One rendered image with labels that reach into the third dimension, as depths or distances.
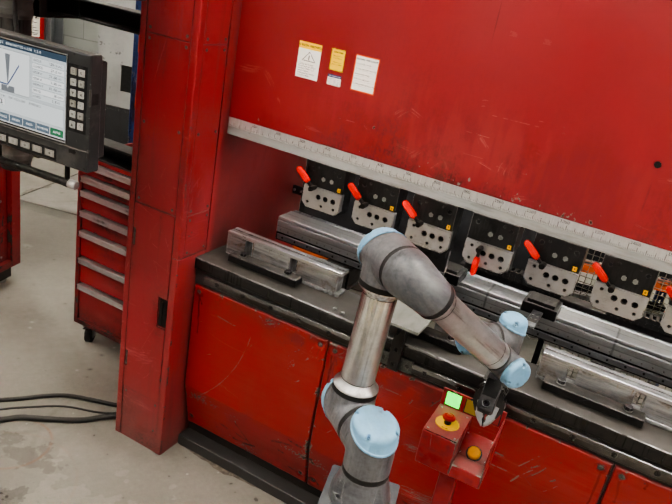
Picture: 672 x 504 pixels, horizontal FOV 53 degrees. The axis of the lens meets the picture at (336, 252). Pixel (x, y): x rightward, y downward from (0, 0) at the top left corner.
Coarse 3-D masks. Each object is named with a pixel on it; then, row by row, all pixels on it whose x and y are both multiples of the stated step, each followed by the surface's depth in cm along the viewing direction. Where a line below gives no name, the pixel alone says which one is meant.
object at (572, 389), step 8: (552, 376) 212; (544, 384) 209; (552, 384) 208; (568, 384) 209; (552, 392) 208; (560, 392) 207; (568, 392) 206; (576, 392) 206; (584, 392) 207; (592, 392) 207; (576, 400) 205; (584, 400) 204; (592, 400) 203; (600, 400) 204; (608, 400) 205; (592, 408) 204; (600, 408) 203; (608, 408) 201; (616, 408) 201; (616, 416) 201; (624, 416) 200; (632, 416) 199; (640, 416) 199; (632, 424) 199; (640, 424) 198
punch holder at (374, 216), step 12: (360, 180) 225; (372, 180) 223; (360, 192) 227; (372, 192) 224; (384, 192) 222; (396, 192) 220; (372, 204) 226; (384, 204) 224; (396, 204) 222; (360, 216) 229; (372, 216) 226; (384, 216) 224; (396, 216) 226; (372, 228) 228; (396, 228) 230
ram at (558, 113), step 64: (256, 0) 226; (320, 0) 216; (384, 0) 206; (448, 0) 197; (512, 0) 189; (576, 0) 181; (640, 0) 174; (256, 64) 233; (320, 64) 221; (384, 64) 211; (448, 64) 202; (512, 64) 193; (576, 64) 185; (640, 64) 178; (320, 128) 228; (384, 128) 217; (448, 128) 207; (512, 128) 198; (576, 128) 189; (640, 128) 182; (512, 192) 203; (576, 192) 194; (640, 192) 186; (640, 256) 190
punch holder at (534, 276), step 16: (544, 240) 202; (560, 240) 199; (544, 256) 203; (560, 256) 201; (576, 256) 198; (528, 272) 206; (544, 272) 204; (560, 272) 202; (576, 272) 200; (544, 288) 205; (560, 288) 203
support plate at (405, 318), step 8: (400, 304) 219; (400, 312) 213; (408, 312) 214; (416, 312) 215; (392, 320) 207; (400, 320) 208; (408, 320) 209; (416, 320) 210; (424, 320) 211; (432, 320) 214; (400, 328) 205; (408, 328) 204; (416, 328) 205; (424, 328) 208
